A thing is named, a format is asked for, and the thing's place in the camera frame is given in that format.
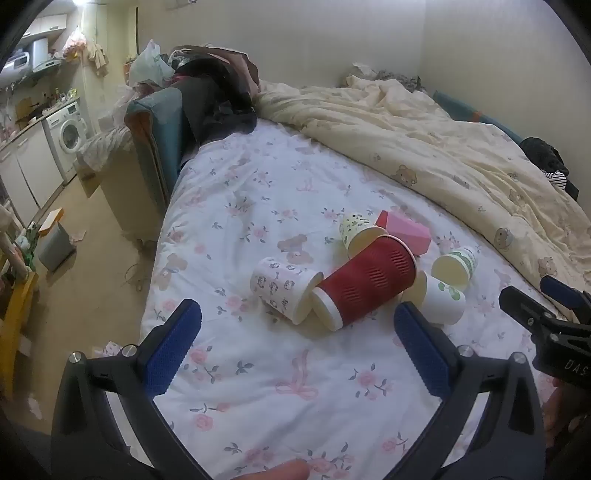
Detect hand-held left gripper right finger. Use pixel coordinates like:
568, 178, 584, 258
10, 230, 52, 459
393, 302, 548, 480

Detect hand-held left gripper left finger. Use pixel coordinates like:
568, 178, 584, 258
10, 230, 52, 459
51, 298, 218, 480

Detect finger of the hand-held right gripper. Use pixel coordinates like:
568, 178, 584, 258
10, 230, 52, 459
499, 286, 557, 335
540, 275, 591, 319

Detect red ribbed paper cup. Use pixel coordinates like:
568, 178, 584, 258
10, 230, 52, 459
310, 234, 417, 332

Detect white cup with green leaves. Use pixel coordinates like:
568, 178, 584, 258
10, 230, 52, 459
401, 272, 467, 328

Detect white cup with green stripes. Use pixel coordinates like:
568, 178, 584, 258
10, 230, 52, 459
431, 247, 477, 292

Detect white cup with panda print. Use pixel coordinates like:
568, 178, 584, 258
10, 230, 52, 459
250, 257, 325, 325

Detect yellow dotted paper cup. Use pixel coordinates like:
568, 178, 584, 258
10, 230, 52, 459
339, 211, 386, 260

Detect person's right hand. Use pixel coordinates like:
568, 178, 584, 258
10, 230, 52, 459
542, 382, 591, 448

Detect pink box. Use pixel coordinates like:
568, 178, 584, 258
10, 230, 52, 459
375, 210, 432, 257

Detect black garment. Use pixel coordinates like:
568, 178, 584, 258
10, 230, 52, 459
519, 137, 572, 178

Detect grey trash bin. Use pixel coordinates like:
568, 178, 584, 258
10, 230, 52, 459
36, 224, 77, 273

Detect yellow stool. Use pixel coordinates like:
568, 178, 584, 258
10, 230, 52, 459
0, 272, 40, 400

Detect orange box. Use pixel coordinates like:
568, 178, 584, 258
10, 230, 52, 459
38, 208, 65, 237

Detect floral bed sheet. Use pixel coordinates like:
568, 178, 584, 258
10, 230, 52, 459
141, 117, 568, 480

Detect cream bear-print duvet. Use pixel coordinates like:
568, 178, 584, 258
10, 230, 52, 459
256, 74, 591, 296

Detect cardboard box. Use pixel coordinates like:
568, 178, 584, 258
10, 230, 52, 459
76, 161, 101, 199

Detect pink patterned blanket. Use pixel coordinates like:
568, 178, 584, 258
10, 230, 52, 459
76, 124, 134, 174

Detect teal bed headboard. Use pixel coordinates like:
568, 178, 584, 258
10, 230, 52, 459
124, 87, 186, 208

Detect white kitchen cabinets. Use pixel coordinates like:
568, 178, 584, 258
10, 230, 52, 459
0, 122, 64, 223

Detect white washing machine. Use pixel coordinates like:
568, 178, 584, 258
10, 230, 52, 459
45, 99, 92, 185

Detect pile of dark clothes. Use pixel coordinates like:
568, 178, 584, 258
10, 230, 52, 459
173, 46, 260, 144

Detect white plastic bag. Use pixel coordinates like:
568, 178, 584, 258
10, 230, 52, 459
128, 39, 174, 88

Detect hanging beige cloth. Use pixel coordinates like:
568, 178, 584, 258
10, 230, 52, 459
88, 37, 110, 78

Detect grey range hood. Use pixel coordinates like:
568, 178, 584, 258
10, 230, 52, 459
0, 37, 62, 75

